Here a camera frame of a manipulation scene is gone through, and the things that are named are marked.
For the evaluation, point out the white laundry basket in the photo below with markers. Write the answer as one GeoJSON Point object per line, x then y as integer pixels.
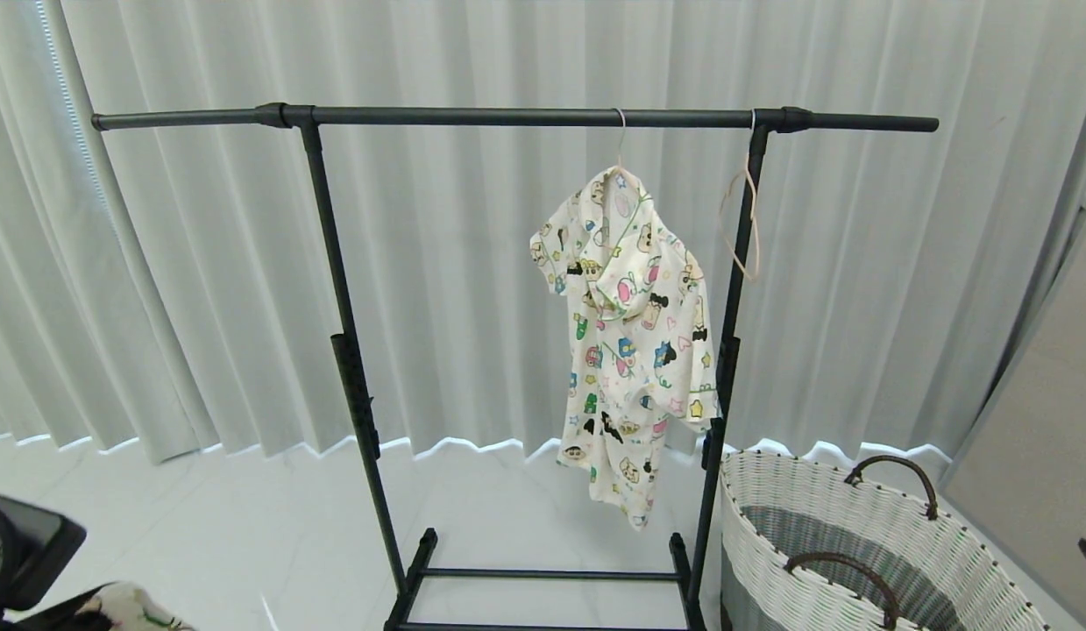
{"type": "Point", "coordinates": [858, 526]}

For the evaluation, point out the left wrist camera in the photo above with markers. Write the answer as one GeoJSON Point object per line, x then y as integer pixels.
{"type": "Point", "coordinates": [34, 543]}

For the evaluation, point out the black clothes rack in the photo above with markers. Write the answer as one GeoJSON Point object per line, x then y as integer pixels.
{"type": "Point", "coordinates": [507, 116]}

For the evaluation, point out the pink clothes hanger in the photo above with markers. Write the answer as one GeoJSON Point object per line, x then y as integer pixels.
{"type": "Point", "coordinates": [756, 237]}
{"type": "Point", "coordinates": [622, 131]}

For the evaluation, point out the cream printed garment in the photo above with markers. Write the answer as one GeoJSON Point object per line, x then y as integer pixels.
{"type": "Point", "coordinates": [131, 609]}
{"type": "Point", "coordinates": [630, 350]}

